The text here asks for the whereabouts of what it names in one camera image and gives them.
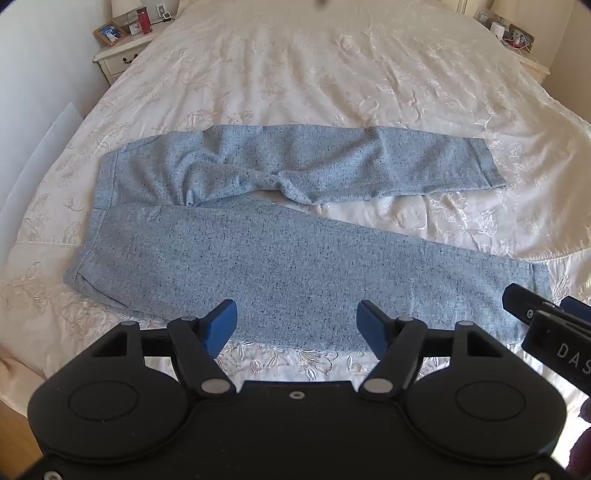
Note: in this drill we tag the white table lamp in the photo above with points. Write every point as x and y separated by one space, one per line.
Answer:
123 7

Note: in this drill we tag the wooden photo frame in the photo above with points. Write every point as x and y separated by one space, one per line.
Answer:
111 33

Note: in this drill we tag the cream embroidered bedspread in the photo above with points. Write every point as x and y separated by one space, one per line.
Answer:
323 69

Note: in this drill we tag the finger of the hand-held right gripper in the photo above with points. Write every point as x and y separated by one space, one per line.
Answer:
524 302
579 311

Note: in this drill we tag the person's right forearm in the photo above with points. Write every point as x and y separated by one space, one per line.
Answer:
581 461

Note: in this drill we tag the white cylinder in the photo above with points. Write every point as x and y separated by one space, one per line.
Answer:
497 29

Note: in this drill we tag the cream bedside nightstand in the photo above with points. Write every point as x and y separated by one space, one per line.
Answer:
122 57
535 62

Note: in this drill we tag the small white alarm clock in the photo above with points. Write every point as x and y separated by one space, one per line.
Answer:
134 29

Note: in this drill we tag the light blue speckled pants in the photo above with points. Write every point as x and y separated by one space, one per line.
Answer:
277 258

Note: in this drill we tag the white wall outlet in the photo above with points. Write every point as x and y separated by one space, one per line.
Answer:
160 9

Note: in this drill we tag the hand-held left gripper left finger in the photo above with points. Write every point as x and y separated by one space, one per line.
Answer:
224 323

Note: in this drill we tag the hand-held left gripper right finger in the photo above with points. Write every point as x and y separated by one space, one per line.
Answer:
369 323

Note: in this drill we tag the small dark picture frame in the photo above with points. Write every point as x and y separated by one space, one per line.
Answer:
484 16

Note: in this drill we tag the red bottle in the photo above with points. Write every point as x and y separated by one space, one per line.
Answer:
145 21

